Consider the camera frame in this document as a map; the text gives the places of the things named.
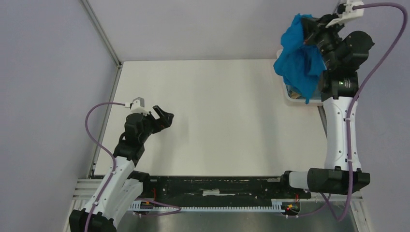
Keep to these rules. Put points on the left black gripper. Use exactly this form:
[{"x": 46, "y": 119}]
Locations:
[{"x": 164, "y": 121}]

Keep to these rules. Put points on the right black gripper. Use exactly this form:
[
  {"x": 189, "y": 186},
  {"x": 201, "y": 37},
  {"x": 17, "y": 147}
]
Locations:
[{"x": 313, "y": 33}]

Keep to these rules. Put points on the bright blue t shirt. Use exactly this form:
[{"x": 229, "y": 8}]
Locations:
[{"x": 299, "y": 65}]

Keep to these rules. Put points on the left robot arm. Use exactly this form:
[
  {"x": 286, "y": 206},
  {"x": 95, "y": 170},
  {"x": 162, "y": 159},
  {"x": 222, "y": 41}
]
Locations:
[{"x": 118, "y": 189}]

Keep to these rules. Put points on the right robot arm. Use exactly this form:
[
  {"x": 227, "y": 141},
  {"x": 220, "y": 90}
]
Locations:
[{"x": 342, "y": 172}]

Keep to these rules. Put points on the white plastic basket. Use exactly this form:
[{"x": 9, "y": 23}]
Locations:
[{"x": 293, "y": 98}]

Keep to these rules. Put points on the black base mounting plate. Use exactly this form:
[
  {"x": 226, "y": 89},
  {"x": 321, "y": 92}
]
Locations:
[{"x": 219, "y": 191}]

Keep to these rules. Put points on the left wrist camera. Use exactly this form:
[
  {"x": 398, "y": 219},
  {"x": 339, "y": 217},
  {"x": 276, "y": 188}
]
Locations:
[{"x": 137, "y": 106}]

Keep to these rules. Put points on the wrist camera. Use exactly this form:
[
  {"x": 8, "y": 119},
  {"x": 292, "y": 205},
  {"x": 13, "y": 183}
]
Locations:
[
  {"x": 137, "y": 106},
  {"x": 347, "y": 11}
]

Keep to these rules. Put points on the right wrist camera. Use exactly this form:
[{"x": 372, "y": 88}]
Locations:
[{"x": 347, "y": 11}]

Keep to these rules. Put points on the left aluminium frame post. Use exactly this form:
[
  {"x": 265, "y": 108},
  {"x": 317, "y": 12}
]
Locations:
[{"x": 101, "y": 33}]

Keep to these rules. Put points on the white slotted cable duct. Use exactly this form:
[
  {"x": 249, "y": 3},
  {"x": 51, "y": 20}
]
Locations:
[{"x": 274, "y": 207}]

